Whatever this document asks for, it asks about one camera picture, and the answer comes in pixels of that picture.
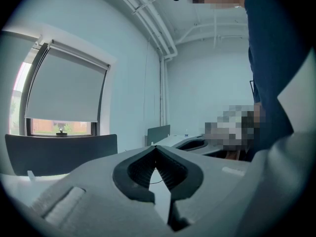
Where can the white table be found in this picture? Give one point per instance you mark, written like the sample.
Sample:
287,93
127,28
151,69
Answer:
14,187

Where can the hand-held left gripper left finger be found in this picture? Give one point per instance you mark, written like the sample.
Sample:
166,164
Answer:
98,201

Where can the small black windowsill object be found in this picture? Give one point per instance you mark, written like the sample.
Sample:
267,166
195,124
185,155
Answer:
61,133

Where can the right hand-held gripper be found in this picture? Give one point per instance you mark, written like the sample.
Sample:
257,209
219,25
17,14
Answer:
234,130

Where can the person's dark blue shirt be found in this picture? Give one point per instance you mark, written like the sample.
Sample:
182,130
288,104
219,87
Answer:
271,58

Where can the grey roller blind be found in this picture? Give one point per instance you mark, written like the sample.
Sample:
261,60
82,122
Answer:
66,90

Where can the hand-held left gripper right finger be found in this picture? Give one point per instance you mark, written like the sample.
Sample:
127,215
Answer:
212,194

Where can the black framed window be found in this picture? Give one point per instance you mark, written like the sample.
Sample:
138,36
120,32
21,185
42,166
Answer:
28,83

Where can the grey desk divider panel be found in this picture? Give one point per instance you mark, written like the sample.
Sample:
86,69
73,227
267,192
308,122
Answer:
158,133

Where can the small water bottle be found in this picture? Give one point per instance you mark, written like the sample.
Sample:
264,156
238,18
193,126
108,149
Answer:
186,133

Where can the white panel bracket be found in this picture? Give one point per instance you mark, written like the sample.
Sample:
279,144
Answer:
31,176

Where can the white ceiling pipes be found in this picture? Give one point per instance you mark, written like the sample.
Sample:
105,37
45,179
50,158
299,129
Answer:
158,26

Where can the dark desk divider panel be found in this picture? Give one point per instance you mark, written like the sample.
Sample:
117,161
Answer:
61,154

